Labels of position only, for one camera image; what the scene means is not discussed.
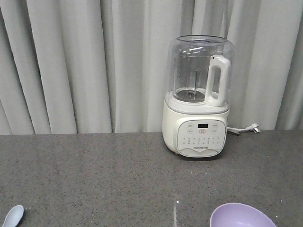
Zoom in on light blue soup spoon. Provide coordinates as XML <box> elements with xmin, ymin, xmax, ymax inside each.
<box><xmin>2</xmin><ymin>205</ymin><xmax>24</xmax><ymax>227</ymax></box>

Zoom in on white blender appliance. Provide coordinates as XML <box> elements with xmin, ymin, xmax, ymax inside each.
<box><xmin>162</xmin><ymin>35</ymin><xmax>235</xmax><ymax>158</ymax></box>

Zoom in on purple plastic bowl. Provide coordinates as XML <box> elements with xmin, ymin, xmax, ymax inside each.
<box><xmin>210</xmin><ymin>203</ymin><xmax>276</xmax><ymax>227</ymax></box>

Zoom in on white power cable with plug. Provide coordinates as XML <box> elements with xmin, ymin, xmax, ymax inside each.
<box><xmin>226</xmin><ymin>122</ymin><xmax>261</xmax><ymax>136</ymax></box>

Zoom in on grey curtain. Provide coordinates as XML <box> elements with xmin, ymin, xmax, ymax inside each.
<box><xmin>0</xmin><ymin>0</ymin><xmax>303</xmax><ymax>135</ymax></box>

